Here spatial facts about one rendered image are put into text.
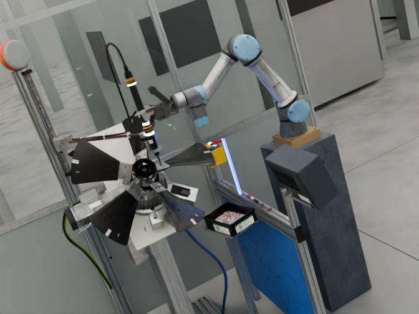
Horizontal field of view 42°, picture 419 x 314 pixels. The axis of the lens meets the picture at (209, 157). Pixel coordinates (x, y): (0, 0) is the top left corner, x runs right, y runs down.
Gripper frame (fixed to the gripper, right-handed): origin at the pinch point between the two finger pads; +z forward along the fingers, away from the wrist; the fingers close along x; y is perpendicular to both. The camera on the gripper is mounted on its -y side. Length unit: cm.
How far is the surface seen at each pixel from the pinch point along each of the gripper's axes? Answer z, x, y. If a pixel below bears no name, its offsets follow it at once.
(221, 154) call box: -41, 23, 44
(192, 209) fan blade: -8, -15, 51
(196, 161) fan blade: -19.2, -6.1, 31.9
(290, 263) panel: -41, -36, 89
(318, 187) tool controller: -42, -82, 34
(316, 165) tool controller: -43, -82, 25
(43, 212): 60, 68, 51
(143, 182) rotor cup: 9.1, -7.0, 31.4
